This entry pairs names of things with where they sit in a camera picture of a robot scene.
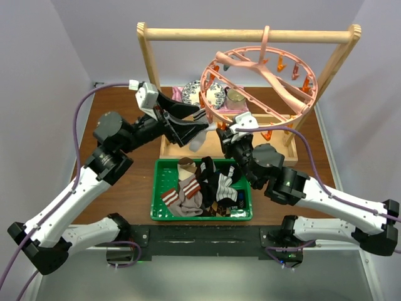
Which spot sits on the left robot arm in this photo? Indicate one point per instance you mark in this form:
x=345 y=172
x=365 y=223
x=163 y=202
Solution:
x=46 y=239

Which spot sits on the pink round clip hanger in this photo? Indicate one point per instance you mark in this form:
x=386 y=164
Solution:
x=273 y=80

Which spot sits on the green plastic tray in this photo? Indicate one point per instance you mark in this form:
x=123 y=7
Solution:
x=166 y=177

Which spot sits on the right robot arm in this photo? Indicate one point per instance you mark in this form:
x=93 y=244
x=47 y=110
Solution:
x=365 y=223

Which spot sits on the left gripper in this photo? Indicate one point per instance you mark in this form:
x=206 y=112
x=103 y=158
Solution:
x=180 y=132

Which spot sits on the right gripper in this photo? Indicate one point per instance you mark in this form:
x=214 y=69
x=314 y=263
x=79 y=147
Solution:
x=228 y=142

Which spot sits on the wooden hanging rack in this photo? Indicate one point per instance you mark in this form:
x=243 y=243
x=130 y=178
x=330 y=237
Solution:
x=281 y=139

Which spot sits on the orange clothespin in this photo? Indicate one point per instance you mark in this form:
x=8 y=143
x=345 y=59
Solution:
x=221 y=125
x=206 y=114

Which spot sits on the pink cloth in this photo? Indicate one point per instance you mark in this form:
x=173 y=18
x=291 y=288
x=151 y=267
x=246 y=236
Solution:
x=177 y=96

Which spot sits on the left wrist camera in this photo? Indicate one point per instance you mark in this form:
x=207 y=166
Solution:
x=146 y=93

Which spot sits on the brown argyle sock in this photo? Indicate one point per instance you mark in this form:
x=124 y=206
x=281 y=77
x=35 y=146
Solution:
x=216 y=210

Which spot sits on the brown and cream sock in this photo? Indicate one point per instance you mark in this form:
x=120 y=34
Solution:
x=186 y=167

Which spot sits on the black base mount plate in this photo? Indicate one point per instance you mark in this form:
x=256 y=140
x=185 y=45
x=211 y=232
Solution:
x=210 y=240

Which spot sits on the floral ceramic plate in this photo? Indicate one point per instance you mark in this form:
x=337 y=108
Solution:
x=215 y=94

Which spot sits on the grey sock with red stripes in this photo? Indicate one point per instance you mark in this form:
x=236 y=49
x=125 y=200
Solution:
x=186 y=200

